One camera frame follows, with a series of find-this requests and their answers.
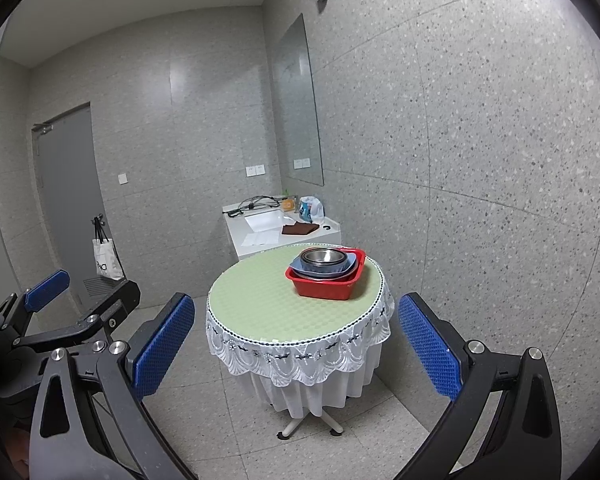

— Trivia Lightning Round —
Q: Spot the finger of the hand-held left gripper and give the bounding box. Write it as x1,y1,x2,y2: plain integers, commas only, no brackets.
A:
0,269,71,335
11,279,141,354

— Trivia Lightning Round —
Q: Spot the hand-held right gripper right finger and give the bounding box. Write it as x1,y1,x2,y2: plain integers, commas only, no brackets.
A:
397,292,563,480

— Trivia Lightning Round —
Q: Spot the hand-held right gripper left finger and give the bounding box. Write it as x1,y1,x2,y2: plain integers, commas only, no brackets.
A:
27,292,198,480

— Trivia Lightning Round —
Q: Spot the red plastic basin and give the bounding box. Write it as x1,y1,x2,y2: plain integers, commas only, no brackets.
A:
285,248,367,302

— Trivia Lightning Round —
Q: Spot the blue square plate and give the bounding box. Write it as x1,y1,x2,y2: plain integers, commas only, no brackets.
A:
289,252,361,281

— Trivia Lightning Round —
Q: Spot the large steel bowl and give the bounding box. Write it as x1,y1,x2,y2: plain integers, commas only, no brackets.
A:
300,246,347,267

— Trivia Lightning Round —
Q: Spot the white tote bag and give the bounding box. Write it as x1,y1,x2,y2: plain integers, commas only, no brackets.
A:
92,237,126,281

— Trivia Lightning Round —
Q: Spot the grey door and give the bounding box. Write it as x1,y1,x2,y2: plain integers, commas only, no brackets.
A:
31,102,131,306

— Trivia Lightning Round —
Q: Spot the round table with green cloth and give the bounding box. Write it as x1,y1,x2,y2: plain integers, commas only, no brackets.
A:
206,245,396,388

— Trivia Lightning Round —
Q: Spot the white sink counter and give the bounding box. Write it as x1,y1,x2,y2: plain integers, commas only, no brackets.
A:
222,195,342,262

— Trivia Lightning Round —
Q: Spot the white pleated table skirt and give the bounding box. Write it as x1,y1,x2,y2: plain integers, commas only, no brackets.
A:
250,345,383,420

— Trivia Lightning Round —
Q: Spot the white table base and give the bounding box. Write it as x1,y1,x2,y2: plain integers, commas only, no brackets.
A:
277,407,345,438

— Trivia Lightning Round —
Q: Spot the white plastic bag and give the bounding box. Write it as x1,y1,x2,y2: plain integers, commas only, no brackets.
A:
298,196,325,223

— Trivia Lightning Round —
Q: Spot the black cable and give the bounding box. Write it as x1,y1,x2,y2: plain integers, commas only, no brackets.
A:
226,196,283,218

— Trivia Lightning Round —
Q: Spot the wall mirror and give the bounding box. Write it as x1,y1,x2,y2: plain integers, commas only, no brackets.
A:
271,13,325,187

